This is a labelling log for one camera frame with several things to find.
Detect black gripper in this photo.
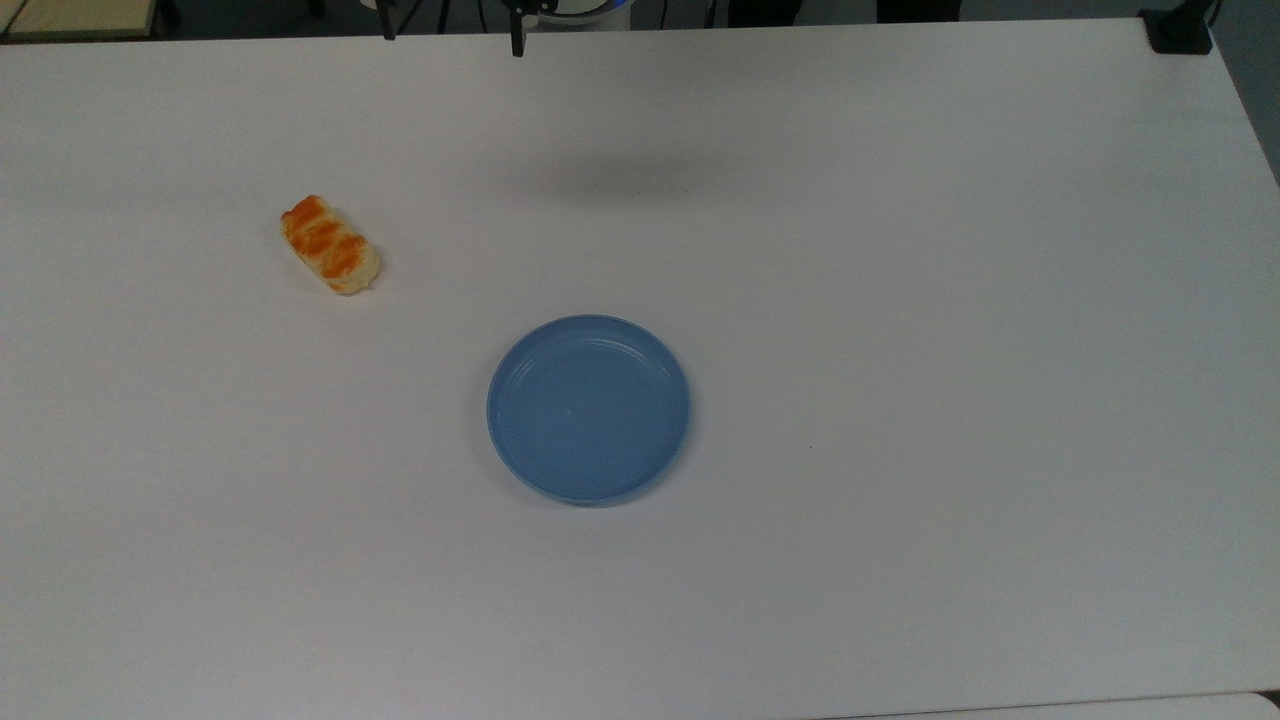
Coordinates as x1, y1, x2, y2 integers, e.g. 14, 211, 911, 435
381, 0, 553, 57

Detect orange glazed bread loaf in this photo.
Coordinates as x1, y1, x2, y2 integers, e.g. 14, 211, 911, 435
280, 194, 381, 297

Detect blue round plastic plate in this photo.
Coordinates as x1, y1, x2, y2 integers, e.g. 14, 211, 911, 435
486, 314, 691, 507

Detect light wooden table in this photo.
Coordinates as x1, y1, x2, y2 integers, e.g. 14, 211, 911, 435
0, 0, 158, 42

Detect black table clamp mount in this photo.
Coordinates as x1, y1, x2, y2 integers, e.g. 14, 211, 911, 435
1143, 0, 1219, 55

